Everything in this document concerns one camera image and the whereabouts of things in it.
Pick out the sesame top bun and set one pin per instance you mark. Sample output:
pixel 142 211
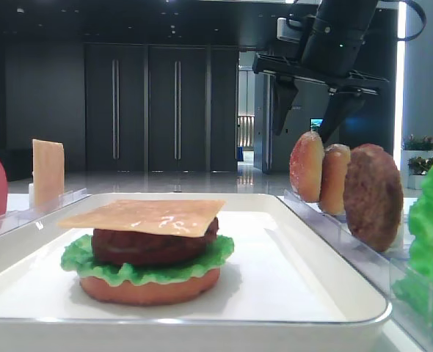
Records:
pixel 305 166

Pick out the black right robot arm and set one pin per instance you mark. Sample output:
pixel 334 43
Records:
pixel 329 43

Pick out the upright brown meat patty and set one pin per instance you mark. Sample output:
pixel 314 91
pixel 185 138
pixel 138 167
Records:
pixel 373 197

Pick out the cheese slice on burger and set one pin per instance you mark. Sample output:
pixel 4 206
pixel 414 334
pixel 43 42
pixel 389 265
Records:
pixel 182 218

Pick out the upright green lettuce leaf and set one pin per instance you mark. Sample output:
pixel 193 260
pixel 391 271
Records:
pixel 429 249

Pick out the upright orange cheese slice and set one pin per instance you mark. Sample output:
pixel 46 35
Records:
pixel 48 171

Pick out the green lettuce on burger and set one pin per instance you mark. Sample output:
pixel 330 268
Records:
pixel 78 257

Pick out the potted plants in white planter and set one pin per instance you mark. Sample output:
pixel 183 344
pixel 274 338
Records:
pixel 416 160

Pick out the dark double doors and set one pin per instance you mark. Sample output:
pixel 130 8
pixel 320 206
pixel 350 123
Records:
pixel 159 108

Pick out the clear acrylic right food rack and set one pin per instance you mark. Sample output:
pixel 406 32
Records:
pixel 382 269

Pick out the clear acrylic food rack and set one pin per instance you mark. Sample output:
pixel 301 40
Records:
pixel 382 269
pixel 17 218

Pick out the white rectangular tray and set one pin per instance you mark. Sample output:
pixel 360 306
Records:
pixel 284 288

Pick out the brown patty on burger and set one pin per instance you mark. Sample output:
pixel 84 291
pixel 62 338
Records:
pixel 146 249

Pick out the bottom bun on tray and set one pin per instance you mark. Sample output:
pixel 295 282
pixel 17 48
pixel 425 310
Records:
pixel 150 294

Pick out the white pusher block far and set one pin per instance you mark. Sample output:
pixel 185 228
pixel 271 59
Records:
pixel 31 195

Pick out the clear acrylic left food rack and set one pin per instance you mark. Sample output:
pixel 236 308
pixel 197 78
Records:
pixel 17 218

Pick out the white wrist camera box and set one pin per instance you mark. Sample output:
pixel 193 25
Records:
pixel 289 30

